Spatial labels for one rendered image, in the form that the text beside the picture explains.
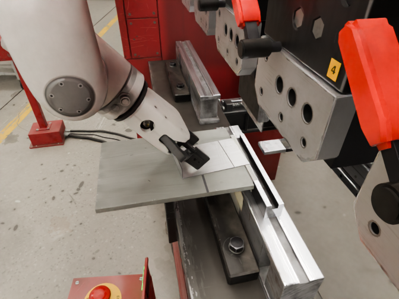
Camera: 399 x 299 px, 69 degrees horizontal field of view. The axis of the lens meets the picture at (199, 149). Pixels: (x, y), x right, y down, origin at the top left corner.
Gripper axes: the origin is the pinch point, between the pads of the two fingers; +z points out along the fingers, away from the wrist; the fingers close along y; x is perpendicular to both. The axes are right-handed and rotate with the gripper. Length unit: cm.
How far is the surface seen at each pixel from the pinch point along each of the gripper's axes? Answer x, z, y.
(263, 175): -6.4, 9.1, -7.8
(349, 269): 2, 132, 10
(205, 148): -0.9, 4.1, 2.6
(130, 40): 5, 4, 86
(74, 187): 103, 48, 111
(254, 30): -17.4, -16.9, -13.7
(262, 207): -3.4, 8.4, -13.2
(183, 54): -8, 14, 63
